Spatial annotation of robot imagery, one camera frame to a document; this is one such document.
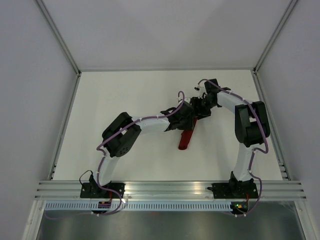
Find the aluminium mounting rail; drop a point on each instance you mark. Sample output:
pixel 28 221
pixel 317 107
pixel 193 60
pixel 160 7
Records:
pixel 272 190

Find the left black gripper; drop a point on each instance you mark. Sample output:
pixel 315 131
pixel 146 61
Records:
pixel 190 124

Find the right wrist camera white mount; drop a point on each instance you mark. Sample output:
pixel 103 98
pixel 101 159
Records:
pixel 201 91

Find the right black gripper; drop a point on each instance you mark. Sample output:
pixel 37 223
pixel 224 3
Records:
pixel 196 102

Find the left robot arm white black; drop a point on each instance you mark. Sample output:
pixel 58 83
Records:
pixel 119 137

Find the aluminium frame post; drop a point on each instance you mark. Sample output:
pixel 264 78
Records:
pixel 57 35
pixel 275 34

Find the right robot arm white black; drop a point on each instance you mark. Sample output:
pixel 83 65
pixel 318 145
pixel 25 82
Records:
pixel 251 127

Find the white slotted cable duct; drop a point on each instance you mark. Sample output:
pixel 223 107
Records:
pixel 220 206

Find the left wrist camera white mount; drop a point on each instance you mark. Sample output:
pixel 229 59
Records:
pixel 186 99

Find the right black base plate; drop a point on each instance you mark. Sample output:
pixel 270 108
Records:
pixel 226 191

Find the dark red cloth napkin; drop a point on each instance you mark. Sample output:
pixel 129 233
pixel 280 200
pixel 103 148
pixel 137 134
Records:
pixel 186 136

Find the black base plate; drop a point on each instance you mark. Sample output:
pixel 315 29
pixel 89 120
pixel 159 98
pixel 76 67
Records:
pixel 91 190
pixel 226 191

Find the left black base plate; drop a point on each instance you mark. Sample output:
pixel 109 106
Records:
pixel 91 190

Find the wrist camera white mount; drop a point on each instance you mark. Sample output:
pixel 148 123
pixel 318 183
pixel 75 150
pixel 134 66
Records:
pixel 186 99
pixel 201 91

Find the right aluminium frame post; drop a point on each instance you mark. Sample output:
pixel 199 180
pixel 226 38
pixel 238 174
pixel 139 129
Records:
pixel 275 34

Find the left aluminium frame post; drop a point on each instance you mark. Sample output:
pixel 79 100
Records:
pixel 57 35

